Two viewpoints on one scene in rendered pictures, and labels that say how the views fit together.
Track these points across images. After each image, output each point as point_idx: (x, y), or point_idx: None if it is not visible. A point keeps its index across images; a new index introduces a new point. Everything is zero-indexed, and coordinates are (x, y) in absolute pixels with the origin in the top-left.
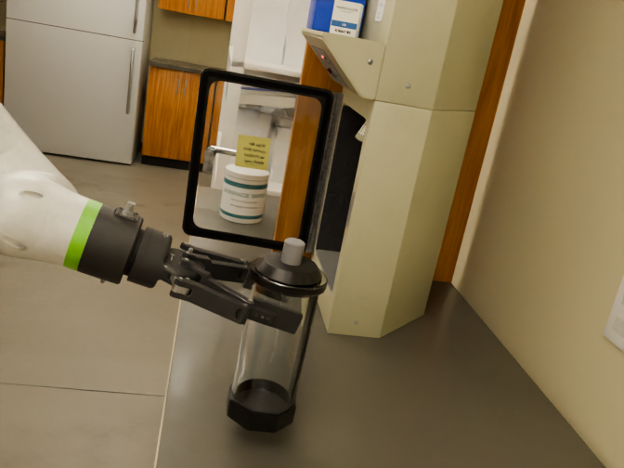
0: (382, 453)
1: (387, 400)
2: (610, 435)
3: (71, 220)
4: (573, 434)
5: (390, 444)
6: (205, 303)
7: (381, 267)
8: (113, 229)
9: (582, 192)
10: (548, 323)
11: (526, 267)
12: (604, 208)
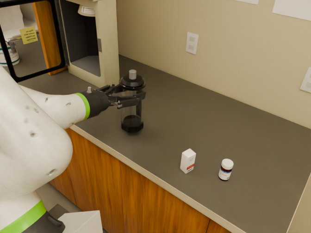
0: (163, 115)
1: (146, 101)
2: (196, 77)
3: (82, 104)
4: (187, 82)
5: (161, 112)
6: (127, 105)
7: (115, 60)
8: (93, 99)
9: (160, 7)
10: (161, 53)
11: (144, 37)
12: (172, 11)
